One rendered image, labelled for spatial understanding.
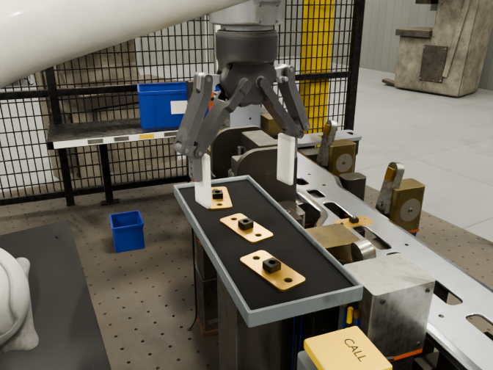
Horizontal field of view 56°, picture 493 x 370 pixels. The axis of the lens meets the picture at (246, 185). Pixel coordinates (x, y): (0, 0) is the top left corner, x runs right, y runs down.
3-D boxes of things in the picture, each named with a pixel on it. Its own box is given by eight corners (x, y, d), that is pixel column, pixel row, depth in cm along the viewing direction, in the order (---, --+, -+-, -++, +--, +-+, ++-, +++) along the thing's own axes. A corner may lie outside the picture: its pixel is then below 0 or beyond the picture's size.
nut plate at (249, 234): (274, 236, 63) (274, 228, 63) (252, 244, 61) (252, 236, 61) (240, 214, 69) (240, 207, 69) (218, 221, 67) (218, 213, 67)
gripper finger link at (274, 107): (239, 80, 59) (246, 71, 59) (282, 133, 66) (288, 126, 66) (257, 84, 56) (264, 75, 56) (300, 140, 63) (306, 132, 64)
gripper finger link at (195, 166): (202, 142, 56) (179, 146, 54) (203, 180, 57) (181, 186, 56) (195, 139, 57) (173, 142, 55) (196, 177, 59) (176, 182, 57)
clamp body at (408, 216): (417, 305, 124) (438, 184, 111) (380, 314, 120) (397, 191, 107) (402, 291, 130) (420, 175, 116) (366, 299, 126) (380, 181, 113)
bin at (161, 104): (225, 123, 169) (225, 88, 164) (141, 128, 163) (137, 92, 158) (218, 113, 184) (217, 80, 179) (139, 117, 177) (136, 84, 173)
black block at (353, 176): (367, 265, 142) (377, 176, 131) (339, 271, 139) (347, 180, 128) (357, 256, 147) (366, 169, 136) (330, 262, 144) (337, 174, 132)
